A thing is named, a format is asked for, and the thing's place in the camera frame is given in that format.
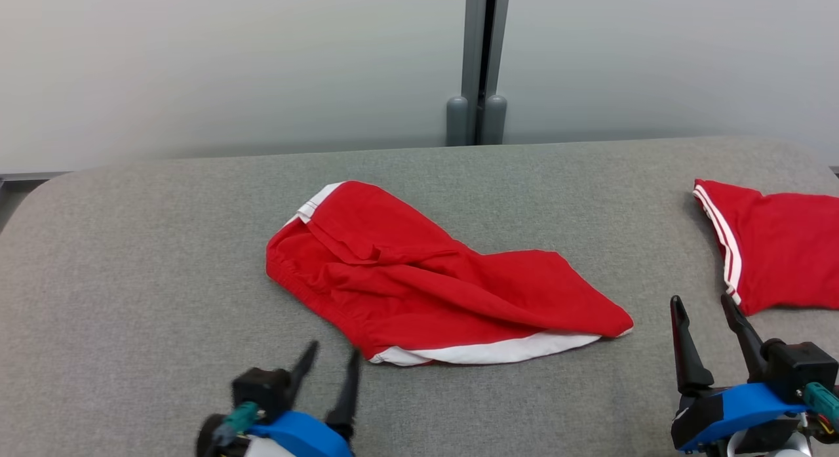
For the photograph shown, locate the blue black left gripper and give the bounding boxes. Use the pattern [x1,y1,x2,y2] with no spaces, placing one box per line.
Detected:
[197,341,362,457]

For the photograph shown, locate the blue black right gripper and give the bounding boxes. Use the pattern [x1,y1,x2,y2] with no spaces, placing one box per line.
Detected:
[670,293,810,454]

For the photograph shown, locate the red jersey with number print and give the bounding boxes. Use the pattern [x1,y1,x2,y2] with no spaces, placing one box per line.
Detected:
[693,178,839,317]

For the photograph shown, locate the red shorts with white stripe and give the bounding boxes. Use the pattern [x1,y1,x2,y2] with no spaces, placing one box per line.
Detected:
[265,180,635,368]

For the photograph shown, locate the grey fabric upholstered surface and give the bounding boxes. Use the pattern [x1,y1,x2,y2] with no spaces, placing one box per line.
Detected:
[0,137,839,457]

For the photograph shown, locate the grey cylindrical bumper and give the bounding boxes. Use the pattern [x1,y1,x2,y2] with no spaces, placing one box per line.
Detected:
[480,95,507,146]
[446,96,469,147]

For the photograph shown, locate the left cable with teal plug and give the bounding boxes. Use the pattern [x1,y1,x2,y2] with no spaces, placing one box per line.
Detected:
[211,401,260,448]

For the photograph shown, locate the cable with teal plug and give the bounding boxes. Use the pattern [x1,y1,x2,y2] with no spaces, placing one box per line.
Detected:
[211,401,260,448]
[802,382,839,433]

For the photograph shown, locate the right cable with teal plug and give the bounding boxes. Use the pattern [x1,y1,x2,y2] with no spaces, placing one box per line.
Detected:
[802,382,839,433]

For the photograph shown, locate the grey metal door frame post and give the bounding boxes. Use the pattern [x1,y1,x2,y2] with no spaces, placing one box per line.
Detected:
[461,0,512,146]

